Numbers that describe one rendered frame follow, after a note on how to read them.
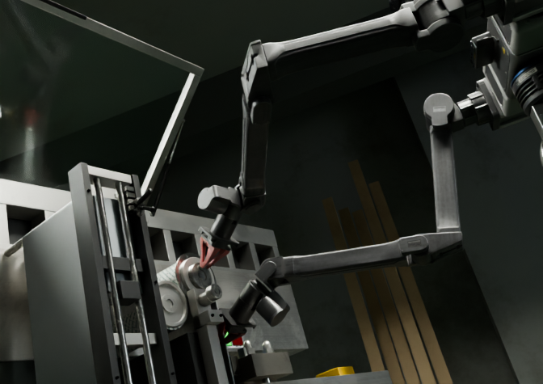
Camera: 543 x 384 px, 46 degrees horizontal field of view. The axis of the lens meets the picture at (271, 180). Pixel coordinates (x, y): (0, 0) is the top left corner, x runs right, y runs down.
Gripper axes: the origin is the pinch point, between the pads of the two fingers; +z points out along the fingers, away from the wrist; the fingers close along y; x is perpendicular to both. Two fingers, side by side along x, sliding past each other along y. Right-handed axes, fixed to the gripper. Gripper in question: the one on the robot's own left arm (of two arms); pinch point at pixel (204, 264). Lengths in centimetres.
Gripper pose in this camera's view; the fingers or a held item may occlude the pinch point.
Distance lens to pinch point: 170.8
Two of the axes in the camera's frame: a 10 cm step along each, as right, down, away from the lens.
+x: -6.3, -3.9, 6.7
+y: 6.4, 2.4, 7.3
